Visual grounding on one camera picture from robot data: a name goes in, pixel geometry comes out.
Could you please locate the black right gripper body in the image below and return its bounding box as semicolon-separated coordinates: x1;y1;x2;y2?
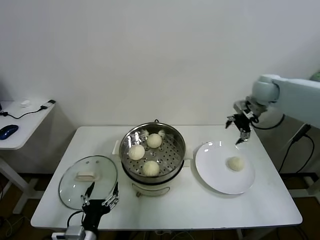
232;112;252;134

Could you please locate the white side table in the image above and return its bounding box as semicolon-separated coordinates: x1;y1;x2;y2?
303;172;320;198

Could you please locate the white side desk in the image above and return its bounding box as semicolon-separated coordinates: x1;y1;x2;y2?
0;99;56;215

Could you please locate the stainless steel steamer basket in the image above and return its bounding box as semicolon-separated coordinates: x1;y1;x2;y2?
119;122;187;177

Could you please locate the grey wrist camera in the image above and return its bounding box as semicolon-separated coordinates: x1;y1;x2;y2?
51;225;85;240
233;100;248;112

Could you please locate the white hanging cable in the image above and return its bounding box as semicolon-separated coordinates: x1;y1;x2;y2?
280;123;310;154

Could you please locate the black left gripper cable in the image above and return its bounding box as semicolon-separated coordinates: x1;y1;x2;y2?
66;210;85;229

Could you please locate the white steamed baozi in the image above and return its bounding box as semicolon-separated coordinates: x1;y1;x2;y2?
142;160;161;177
128;144;146;161
146;133;163;149
226;156;245;172

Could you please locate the steel steamer pot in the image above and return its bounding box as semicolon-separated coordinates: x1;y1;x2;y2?
111;139;195;198

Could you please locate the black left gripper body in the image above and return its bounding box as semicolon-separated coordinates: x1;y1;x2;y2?
81;198;111;228

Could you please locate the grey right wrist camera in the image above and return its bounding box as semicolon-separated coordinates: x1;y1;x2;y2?
233;100;248;112

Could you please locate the white round plate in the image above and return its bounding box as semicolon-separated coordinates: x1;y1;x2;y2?
194;141;257;195

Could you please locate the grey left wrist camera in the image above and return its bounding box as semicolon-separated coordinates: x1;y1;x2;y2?
51;225;85;240

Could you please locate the blue computer mouse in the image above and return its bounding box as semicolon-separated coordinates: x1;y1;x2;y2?
0;124;20;140

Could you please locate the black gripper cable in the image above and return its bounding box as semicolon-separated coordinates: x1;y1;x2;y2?
66;210;85;229
252;113;286;130

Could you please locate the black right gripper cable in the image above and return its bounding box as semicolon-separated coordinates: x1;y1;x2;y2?
252;113;286;130

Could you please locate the black power cable with plug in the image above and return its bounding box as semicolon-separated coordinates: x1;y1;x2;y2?
278;123;316;174

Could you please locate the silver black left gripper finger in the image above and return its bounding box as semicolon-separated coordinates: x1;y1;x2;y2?
80;181;96;207
102;181;120;209

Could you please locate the glass lid with cream handle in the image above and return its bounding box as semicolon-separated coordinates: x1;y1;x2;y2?
58;154;119;210

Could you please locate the black desk cable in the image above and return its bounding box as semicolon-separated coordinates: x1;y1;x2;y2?
0;105;49;120

